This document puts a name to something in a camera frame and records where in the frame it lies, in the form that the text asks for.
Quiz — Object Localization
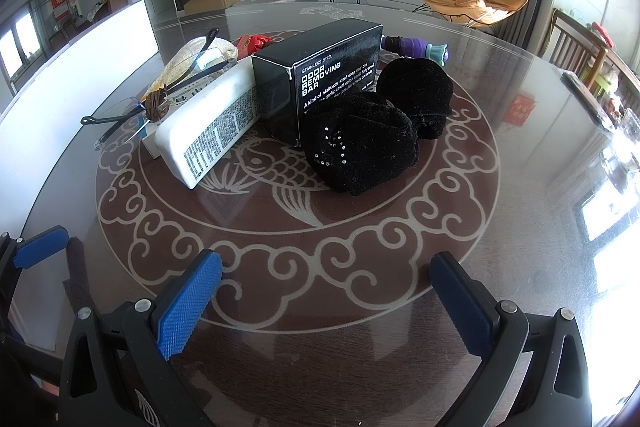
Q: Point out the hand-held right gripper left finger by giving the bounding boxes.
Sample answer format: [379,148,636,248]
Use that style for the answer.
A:
[59,248,223,427]

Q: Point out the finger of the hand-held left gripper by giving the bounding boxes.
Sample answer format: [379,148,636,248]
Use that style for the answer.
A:
[0,228,70,338]

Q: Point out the purple toy wand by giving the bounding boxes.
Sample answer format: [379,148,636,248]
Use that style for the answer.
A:
[381,35,451,66]

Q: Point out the brown patterned glass desktop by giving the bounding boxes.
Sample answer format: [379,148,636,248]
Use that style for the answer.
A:
[20,2,640,427]

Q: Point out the black remote control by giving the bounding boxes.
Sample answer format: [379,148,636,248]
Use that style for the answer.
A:
[561,71,618,130]

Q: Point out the black printed cardboard box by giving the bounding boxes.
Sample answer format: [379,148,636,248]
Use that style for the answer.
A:
[251,18,384,149]

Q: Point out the beige mesh bag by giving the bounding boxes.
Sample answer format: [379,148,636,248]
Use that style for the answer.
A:
[140,37,239,124]

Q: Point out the window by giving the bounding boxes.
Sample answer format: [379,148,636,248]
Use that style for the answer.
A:
[0,4,43,80]

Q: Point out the clear glass container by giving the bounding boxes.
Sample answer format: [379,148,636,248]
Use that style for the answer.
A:
[600,107,640,188]

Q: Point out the rimless eyeglasses with black temples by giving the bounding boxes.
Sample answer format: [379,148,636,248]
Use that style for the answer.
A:
[81,28,238,152]

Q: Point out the wooden slatted chair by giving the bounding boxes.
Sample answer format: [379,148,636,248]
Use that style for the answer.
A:
[547,8,640,98]

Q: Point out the white printed glasses case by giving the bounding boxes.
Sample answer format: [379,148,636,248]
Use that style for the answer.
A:
[154,57,261,190]

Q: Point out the white storage box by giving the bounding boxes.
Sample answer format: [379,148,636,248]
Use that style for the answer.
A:
[0,0,161,238]

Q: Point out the black plain velvet hat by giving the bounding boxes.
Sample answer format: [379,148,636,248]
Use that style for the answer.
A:
[375,57,453,140]

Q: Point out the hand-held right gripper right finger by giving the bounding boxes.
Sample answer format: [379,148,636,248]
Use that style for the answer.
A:
[430,252,593,427]

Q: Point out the red gift pouch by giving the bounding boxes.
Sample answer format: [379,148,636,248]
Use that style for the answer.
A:
[235,34,273,60]

